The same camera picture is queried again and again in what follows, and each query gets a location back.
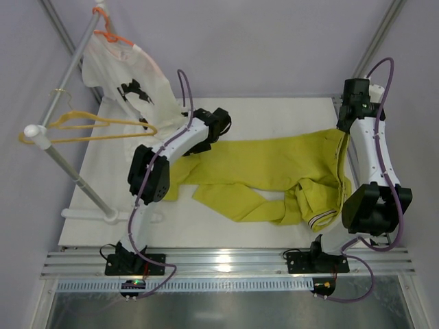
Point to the yellow-green trousers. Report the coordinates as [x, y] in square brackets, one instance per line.
[285, 181]

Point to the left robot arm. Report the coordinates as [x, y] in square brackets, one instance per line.
[149, 182]

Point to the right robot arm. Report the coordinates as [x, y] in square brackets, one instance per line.
[379, 203]

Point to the yellow velvet hanger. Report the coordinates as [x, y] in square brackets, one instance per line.
[81, 120]

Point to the orange plastic hanger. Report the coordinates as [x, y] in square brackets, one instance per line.
[107, 34]

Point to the white printed t-shirt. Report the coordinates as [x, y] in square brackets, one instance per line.
[130, 78]

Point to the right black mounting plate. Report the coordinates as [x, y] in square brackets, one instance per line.
[301, 262]

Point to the black mounting plate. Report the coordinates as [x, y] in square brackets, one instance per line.
[118, 265]
[301, 262]

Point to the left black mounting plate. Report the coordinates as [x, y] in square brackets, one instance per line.
[118, 265]

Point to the grey clothes rack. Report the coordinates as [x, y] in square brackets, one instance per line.
[104, 212]

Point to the slotted cable duct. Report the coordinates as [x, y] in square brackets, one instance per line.
[185, 285]

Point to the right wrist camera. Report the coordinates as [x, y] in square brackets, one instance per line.
[376, 93]

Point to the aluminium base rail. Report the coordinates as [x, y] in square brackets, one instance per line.
[86, 262]

